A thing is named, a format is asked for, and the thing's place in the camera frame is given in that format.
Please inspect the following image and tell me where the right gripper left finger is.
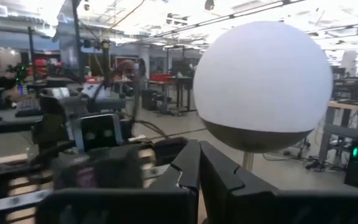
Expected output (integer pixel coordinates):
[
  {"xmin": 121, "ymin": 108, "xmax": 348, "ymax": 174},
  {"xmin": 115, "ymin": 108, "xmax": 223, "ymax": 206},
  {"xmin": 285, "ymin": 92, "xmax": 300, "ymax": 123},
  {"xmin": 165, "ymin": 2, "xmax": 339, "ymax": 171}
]
[{"xmin": 35, "ymin": 139, "xmax": 201, "ymax": 224}]

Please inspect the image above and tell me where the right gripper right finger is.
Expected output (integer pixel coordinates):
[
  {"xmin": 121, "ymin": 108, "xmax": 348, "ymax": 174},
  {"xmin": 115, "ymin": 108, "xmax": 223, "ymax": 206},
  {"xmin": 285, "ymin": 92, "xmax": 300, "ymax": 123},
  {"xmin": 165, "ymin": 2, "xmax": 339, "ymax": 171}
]
[{"xmin": 200, "ymin": 140, "xmax": 358, "ymax": 224}]

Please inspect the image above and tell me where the black keyboard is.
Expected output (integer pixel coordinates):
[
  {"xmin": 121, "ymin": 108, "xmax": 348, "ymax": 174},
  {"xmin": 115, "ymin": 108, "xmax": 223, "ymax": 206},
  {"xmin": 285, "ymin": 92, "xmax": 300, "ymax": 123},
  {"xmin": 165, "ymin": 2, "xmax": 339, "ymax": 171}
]
[{"xmin": 14, "ymin": 98, "xmax": 43, "ymax": 118}]

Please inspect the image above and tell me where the white and black globe lamp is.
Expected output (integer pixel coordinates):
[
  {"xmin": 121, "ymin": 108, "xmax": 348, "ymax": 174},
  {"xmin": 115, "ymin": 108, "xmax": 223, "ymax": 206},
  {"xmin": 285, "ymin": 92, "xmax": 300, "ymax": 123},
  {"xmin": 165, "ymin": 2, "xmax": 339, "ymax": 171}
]
[{"xmin": 193, "ymin": 21, "xmax": 334, "ymax": 172}]

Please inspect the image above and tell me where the wooden side table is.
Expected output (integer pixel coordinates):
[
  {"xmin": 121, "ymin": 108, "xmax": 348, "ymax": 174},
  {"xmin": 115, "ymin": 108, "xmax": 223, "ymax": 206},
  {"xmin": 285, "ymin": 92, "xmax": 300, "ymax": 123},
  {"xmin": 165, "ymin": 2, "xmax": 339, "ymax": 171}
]
[{"xmin": 318, "ymin": 99, "xmax": 358, "ymax": 162}]

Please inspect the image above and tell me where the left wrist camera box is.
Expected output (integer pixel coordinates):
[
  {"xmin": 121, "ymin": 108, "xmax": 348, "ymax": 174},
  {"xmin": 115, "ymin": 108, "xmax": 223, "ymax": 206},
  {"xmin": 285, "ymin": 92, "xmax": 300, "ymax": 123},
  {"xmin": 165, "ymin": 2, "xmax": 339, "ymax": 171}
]
[{"xmin": 73, "ymin": 113, "xmax": 124, "ymax": 153}]

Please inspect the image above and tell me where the black aluminium rig frame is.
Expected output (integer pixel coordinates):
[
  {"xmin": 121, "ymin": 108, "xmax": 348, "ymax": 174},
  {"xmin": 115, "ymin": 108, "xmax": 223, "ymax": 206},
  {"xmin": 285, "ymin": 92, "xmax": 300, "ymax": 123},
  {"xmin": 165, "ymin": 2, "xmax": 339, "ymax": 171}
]
[{"xmin": 70, "ymin": 0, "xmax": 86, "ymax": 85}]

